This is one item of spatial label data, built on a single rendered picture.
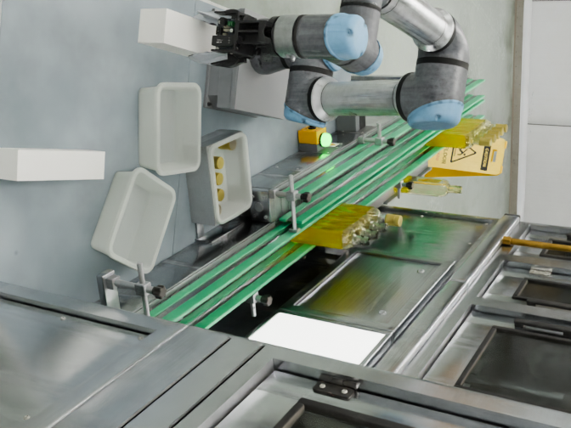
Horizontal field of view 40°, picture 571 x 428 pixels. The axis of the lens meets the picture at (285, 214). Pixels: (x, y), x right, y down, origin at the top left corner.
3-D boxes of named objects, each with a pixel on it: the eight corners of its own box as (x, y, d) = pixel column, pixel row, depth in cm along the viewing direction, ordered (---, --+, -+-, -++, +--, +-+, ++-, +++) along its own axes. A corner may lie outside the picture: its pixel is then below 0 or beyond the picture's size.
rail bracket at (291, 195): (271, 230, 222) (308, 235, 216) (266, 174, 217) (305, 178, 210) (276, 226, 225) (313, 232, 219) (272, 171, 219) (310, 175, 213)
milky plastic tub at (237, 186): (192, 223, 211) (218, 228, 207) (183, 143, 204) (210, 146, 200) (228, 203, 225) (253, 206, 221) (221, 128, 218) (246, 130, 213)
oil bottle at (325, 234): (286, 241, 232) (351, 251, 221) (285, 224, 230) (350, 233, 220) (296, 234, 237) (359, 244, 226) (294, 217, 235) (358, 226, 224)
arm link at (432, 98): (312, 76, 214) (480, 67, 173) (304, 129, 214) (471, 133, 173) (279, 65, 206) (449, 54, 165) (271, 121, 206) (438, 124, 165)
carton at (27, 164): (-3, 147, 153) (18, 149, 150) (85, 149, 174) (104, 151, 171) (-4, 177, 154) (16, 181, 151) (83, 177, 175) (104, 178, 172)
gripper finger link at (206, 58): (173, 51, 145) (213, 37, 141) (192, 57, 150) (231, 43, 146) (175, 67, 145) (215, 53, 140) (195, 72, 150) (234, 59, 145)
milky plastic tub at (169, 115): (129, 173, 190) (157, 177, 185) (129, 81, 186) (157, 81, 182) (174, 167, 205) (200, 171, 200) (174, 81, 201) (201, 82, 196)
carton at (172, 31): (140, 8, 141) (166, 8, 138) (217, 35, 161) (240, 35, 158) (138, 42, 141) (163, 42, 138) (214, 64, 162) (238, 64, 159)
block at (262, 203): (250, 221, 225) (270, 224, 222) (246, 190, 222) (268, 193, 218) (256, 216, 228) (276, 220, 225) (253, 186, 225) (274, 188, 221)
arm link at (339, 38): (368, 66, 134) (347, 53, 126) (312, 64, 139) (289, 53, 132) (374, 21, 134) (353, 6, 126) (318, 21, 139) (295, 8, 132)
